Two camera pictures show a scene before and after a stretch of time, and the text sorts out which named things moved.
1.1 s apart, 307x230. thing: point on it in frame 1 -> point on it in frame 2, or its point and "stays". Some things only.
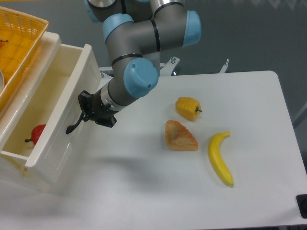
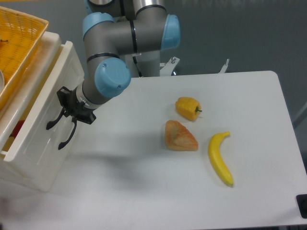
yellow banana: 216,158 stays
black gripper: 102,112 -> 71,106
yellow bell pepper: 188,108 stays
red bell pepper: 35,133 -> 17,128
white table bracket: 223,69 stays
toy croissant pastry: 178,137 stays
